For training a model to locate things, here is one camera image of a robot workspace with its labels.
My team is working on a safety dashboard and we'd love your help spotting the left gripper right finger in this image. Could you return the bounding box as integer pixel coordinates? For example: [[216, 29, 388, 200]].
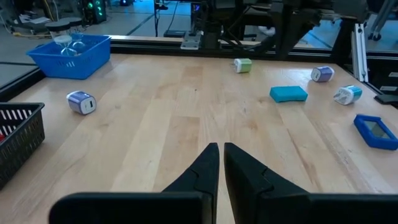
[[223, 142, 398, 224]]

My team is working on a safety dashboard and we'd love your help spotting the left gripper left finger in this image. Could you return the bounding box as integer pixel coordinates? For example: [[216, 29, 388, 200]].
[[49, 142, 220, 224]]

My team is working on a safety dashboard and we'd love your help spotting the cyan eraser block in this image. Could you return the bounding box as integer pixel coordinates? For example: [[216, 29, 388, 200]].
[[269, 85, 309, 104]]

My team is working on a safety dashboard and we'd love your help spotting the purple white wall charger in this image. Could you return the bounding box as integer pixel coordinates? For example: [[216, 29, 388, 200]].
[[66, 90, 97, 116], [310, 65, 335, 83]]

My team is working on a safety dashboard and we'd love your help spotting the white sand black hourglass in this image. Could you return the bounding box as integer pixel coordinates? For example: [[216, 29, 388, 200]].
[[45, 21, 78, 57]]

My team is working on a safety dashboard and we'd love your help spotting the blue digital timer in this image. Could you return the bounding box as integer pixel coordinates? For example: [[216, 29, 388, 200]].
[[353, 114, 398, 151]]

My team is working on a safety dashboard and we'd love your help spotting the grey metal mounting plate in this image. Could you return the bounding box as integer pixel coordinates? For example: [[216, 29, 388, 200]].
[[180, 30, 203, 50]]

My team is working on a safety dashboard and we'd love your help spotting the blue plastic basket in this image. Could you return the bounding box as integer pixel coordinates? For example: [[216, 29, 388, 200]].
[[26, 33, 112, 80]]

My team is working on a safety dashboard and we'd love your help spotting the black plastic basket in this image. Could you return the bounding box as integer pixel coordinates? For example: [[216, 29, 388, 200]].
[[0, 102, 45, 190]]

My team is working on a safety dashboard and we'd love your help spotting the black computer tower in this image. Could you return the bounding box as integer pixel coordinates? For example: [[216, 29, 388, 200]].
[[82, 0, 108, 26]]

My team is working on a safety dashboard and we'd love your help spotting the cyan white wall charger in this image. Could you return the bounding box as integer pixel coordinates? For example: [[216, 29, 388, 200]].
[[333, 85, 363, 106]]

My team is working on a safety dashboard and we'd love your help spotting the green white wall charger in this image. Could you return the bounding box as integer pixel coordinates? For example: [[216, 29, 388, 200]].
[[229, 58, 253, 74]]

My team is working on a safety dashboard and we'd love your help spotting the silver aluminium extrusion post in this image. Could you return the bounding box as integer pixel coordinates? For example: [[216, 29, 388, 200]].
[[351, 23, 369, 83]]

